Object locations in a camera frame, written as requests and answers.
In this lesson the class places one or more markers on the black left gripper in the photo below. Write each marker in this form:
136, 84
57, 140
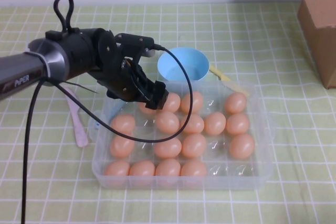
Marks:
113, 74

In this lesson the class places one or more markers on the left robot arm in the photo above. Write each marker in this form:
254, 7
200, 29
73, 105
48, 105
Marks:
73, 53

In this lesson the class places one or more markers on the brown egg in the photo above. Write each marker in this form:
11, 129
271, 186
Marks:
143, 108
215, 123
173, 103
242, 146
198, 102
194, 146
142, 169
123, 123
168, 150
167, 122
195, 124
168, 167
117, 169
235, 103
237, 124
193, 169
122, 146

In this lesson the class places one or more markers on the clear plastic egg box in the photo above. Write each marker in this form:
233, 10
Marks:
231, 172

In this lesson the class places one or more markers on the brown cardboard box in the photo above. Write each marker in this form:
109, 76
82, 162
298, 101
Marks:
320, 11

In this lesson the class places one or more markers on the light blue plastic bowl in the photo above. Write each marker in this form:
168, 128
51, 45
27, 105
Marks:
195, 61

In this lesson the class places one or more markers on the yellow plastic knife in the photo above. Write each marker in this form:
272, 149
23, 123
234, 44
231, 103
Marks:
219, 73

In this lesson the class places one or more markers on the pink plastic knife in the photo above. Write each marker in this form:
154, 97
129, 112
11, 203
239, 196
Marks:
78, 127

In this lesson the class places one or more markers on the white zip tie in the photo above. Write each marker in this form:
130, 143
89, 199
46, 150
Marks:
45, 64

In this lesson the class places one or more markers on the green checked tablecloth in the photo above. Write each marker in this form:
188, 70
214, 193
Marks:
262, 37

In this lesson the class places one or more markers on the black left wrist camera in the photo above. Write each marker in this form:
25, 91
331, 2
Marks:
134, 41

